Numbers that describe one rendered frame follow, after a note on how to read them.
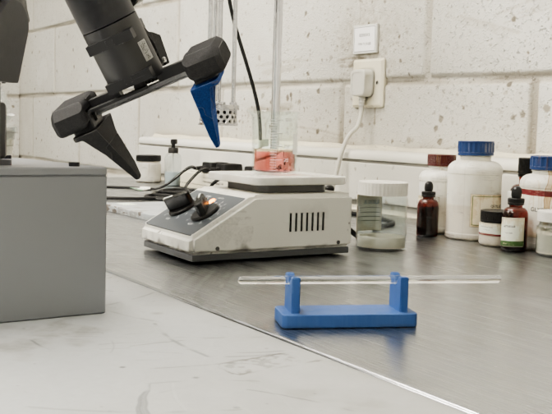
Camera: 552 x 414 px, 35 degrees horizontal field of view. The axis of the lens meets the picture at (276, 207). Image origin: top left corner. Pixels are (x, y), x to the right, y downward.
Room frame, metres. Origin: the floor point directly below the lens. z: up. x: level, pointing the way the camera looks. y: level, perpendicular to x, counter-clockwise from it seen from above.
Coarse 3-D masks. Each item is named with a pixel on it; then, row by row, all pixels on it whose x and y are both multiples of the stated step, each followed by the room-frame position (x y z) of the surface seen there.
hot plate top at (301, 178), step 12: (228, 180) 0.98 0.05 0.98; (240, 180) 0.95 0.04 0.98; (252, 180) 0.93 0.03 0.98; (264, 180) 0.93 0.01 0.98; (276, 180) 0.94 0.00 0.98; (288, 180) 0.94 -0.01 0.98; (300, 180) 0.95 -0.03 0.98; (312, 180) 0.96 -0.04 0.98; (324, 180) 0.97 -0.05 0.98; (336, 180) 0.98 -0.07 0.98
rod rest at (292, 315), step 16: (288, 272) 0.64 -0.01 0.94; (288, 288) 0.63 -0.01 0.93; (400, 288) 0.63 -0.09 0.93; (288, 304) 0.63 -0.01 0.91; (400, 304) 0.63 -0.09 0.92; (288, 320) 0.61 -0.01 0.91; (304, 320) 0.62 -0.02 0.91; (320, 320) 0.62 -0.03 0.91; (336, 320) 0.62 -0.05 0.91; (352, 320) 0.62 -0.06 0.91; (368, 320) 0.62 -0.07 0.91; (384, 320) 0.63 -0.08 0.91; (400, 320) 0.63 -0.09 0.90; (416, 320) 0.63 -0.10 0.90
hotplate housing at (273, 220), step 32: (224, 192) 0.97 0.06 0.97; (256, 192) 0.95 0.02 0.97; (288, 192) 0.97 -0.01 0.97; (320, 192) 0.98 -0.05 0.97; (224, 224) 0.90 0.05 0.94; (256, 224) 0.92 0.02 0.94; (288, 224) 0.94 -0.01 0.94; (320, 224) 0.96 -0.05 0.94; (192, 256) 0.88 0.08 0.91; (224, 256) 0.90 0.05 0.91; (256, 256) 0.92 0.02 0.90
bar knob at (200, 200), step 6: (198, 198) 0.93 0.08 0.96; (204, 198) 0.93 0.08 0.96; (198, 204) 0.91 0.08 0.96; (204, 204) 0.92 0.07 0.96; (210, 204) 0.94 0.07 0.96; (216, 204) 0.93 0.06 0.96; (198, 210) 0.91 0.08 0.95; (204, 210) 0.91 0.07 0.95; (210, 210) 0.92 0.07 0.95; (216, 210) 0.92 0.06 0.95; (192, 216) 0.93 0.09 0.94; (198, 216) 0.92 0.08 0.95; (204, 216) 0.91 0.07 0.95
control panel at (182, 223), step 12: (192, 192) 1.02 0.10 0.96; (204, 192) 1.00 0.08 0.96; (228, 204) 0.93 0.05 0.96; (156, 216) 0.99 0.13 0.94; (168, 216) 0.97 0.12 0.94; (180, 216) 0.96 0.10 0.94; (216, 216) 0.91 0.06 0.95; (168, 228) 0.93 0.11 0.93; (180, 228) 0.92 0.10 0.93; (192, 228) 0.90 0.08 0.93
